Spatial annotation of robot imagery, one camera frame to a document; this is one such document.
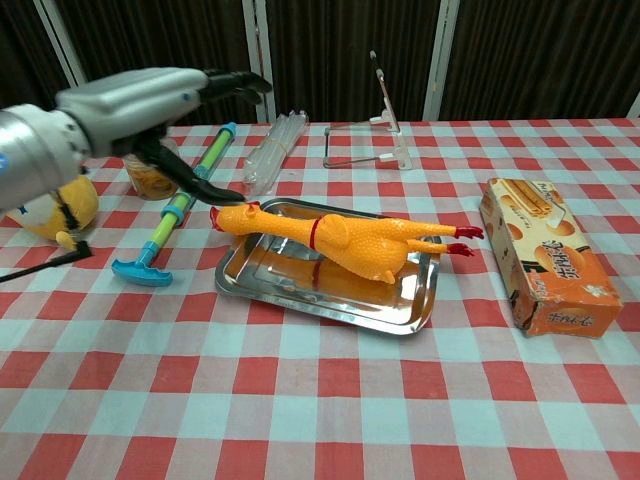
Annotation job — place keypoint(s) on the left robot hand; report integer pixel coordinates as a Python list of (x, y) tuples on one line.
[(130, 105)]

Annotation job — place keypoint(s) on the orange rubber toy chicken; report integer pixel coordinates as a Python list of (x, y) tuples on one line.
[(360, 240)]

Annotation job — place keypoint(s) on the yellow plush toy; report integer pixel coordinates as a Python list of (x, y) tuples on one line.
[(85, 200)]

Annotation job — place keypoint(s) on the blue green water squirter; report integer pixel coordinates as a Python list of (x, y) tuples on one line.
[(170, 215)]

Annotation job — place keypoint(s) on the rectangular metal tray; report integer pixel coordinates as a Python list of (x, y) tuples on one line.
[(390, 305)]

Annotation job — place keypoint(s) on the clear plastic tube bundle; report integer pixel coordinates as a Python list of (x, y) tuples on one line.
[(267, 155)]

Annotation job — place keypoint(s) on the dark brown curtain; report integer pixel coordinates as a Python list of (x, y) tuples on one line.
[(350, 30)]

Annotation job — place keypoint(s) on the red white checkered tablecloth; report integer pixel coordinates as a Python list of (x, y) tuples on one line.
[(320, 425)]

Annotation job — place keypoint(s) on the orange biscuit box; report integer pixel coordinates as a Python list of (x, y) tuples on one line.
[(550, 260)]

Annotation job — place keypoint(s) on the white frame post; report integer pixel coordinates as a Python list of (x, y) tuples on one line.
[(60, 45), (635, 105), (257, 40), (440, 60)]

